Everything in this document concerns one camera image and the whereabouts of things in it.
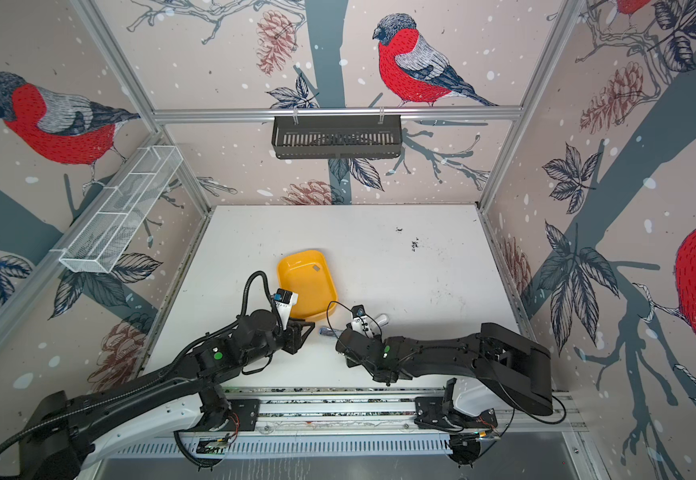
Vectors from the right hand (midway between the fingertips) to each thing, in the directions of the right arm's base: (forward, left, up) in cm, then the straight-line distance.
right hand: (347, 348), depth 84 cm
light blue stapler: (+4, +6, +1) cm, 7 cm away
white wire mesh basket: (+12, +60, +32) cm, 69 cm away
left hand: (+1, +9, +12) cm, 15 cm away
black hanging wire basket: (+66, +19, +28) cm, 74 cm away
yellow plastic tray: (+25, +16, 0) cm, 30 cm away
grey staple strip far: (+27, +13, 0) cm, 30 cm away
